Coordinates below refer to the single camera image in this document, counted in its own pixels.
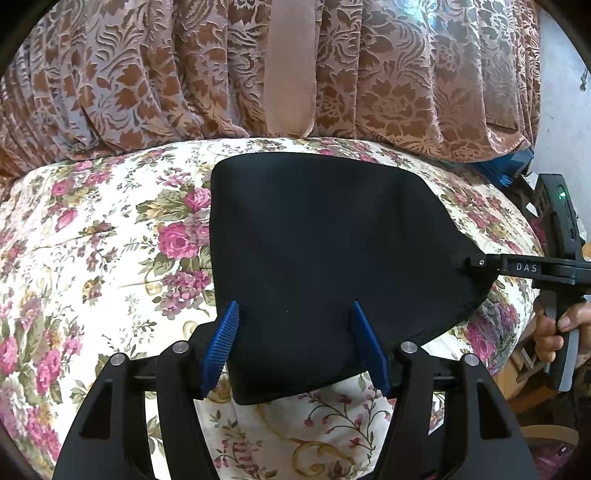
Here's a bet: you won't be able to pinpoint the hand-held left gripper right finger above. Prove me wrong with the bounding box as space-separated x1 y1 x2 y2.
352 300 539 480

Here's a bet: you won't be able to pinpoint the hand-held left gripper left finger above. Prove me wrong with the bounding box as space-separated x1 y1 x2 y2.
52 300 241 480

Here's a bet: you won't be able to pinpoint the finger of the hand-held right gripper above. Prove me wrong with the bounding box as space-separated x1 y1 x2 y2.
464 254 502 278

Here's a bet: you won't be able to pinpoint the black pants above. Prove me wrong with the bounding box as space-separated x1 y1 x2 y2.
210 152 497 407

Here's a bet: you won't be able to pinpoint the person's right hand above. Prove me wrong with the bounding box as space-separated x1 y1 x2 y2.
533 295 591 374

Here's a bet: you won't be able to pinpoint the blue object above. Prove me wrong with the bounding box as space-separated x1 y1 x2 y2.
475 150 534 188

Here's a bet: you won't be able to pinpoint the wooden furniture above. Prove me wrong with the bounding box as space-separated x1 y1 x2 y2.
501 342 580 457

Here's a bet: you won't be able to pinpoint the floral bedspread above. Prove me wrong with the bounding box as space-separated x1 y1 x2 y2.
0 136 548 480

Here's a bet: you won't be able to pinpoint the plain beige curtain band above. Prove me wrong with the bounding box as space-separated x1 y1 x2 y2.
264 0 317 139

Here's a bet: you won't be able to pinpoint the brown patterned curtain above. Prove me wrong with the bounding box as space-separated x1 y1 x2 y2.
0 0 543 178

